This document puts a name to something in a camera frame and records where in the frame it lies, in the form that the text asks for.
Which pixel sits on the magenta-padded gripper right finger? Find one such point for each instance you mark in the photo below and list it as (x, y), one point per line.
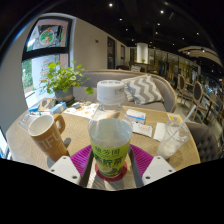
(158, 168)

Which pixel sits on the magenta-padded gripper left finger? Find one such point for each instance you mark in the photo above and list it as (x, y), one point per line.
(65, 168)

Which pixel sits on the green-labelled clear drink bottle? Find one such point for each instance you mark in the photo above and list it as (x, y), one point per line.
(110, 140)

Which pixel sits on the clear plastic cup with straw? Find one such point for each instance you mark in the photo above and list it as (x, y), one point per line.
(170, 143)

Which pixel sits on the brown ceramic mug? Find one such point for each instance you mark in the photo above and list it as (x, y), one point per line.
(51, 140)

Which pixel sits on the white paper napkin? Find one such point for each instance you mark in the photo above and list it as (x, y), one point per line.
(159, 131)

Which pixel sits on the white printed leaflet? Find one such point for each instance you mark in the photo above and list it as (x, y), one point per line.
(142, 129)

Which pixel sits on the yellow white card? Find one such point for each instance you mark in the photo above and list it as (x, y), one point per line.
(174, 117)

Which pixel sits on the teal tissue pack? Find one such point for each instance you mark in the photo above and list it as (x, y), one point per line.
(58, 108)

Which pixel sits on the brown card with heart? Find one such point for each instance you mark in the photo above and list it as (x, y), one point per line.
(46, 104)

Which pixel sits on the small blue white packet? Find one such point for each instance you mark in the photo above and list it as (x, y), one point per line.
(33, 109)

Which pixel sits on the grey white chevron cushion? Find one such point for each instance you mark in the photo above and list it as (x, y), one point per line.
(143, 88)

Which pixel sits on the group of dining chairs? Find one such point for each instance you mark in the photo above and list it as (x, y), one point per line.
(196, 91)

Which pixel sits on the potted green leafy plant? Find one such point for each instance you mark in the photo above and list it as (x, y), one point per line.
(63, 78)

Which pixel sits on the grey wood-framed sofa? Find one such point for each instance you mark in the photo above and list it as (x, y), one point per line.
(100, 75)

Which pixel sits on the framed food poster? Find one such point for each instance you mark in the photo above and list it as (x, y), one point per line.
(50, 35)

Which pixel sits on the group of ceiling spotlights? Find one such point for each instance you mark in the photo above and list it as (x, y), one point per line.
(161, 11)

